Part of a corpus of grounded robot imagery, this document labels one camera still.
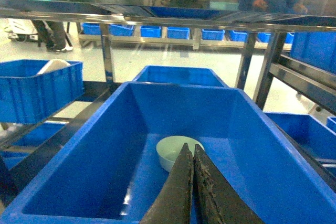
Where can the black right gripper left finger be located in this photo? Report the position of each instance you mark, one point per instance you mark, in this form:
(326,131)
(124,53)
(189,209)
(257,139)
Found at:
(174,202)

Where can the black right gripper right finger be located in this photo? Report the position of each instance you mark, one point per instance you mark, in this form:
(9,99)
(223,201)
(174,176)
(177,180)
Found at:
(217,201)

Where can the green bowl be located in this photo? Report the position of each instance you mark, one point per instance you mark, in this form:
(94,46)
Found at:
(169,148)

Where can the stainless steel roller shelf rack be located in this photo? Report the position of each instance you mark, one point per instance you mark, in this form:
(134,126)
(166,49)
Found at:
(316,84)

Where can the blue bin left shelf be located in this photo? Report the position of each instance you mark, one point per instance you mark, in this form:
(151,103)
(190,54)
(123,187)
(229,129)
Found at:
(28,97)

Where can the white bowl in left bin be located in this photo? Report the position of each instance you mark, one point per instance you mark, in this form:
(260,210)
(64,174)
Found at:
(53,65)

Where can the large blue plastic bin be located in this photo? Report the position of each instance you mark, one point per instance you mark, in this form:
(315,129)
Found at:
(109,171)

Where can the blue bin behind large bin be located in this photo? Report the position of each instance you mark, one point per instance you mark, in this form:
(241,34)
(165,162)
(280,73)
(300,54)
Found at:
(180,75)

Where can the blue bin far right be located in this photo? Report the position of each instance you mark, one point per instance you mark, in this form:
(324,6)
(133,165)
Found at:
(315,48)

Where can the person in dark trousers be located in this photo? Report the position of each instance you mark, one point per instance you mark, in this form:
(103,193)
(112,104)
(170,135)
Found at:
(53,35)

